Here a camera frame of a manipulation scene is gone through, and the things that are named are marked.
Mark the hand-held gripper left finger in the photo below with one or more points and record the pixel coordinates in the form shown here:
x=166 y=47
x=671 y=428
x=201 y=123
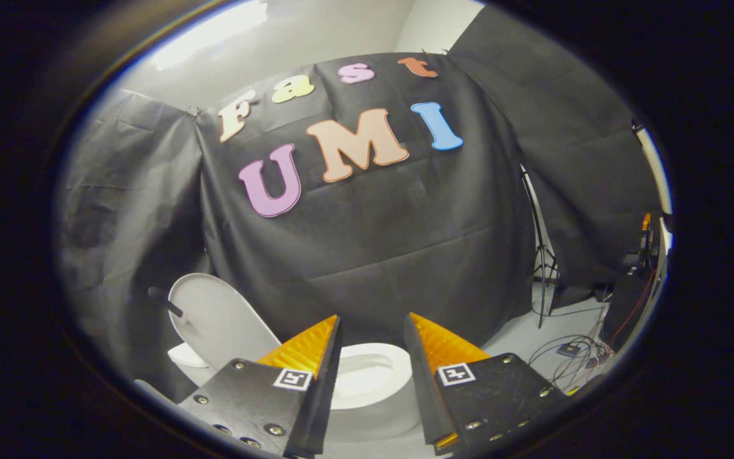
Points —
x=319 y=389

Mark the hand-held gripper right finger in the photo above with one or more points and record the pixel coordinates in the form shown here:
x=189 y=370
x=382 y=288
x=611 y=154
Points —
x=424 y=382

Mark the white toilet lid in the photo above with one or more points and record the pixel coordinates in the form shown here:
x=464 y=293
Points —
x=220 y=319

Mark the white toilet seat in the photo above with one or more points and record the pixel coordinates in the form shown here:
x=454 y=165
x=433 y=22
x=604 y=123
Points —
x=399 y=366

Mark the white toilet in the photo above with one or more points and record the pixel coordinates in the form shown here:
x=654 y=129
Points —
x=373 y=424

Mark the small black adapter box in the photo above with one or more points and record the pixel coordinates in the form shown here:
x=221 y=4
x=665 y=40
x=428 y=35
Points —
x=568 y=349

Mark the black backdrop cloth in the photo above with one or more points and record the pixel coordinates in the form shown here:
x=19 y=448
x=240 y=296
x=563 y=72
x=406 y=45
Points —
x=392 y=229

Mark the black tripod stand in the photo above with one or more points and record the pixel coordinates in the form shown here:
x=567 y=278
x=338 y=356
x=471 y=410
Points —
x=540 y=242

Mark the black equipment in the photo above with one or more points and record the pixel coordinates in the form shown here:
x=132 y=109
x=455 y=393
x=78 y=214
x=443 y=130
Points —
x=628 y=299

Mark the white upright panel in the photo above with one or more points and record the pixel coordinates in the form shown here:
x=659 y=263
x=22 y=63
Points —
x=657 y=172

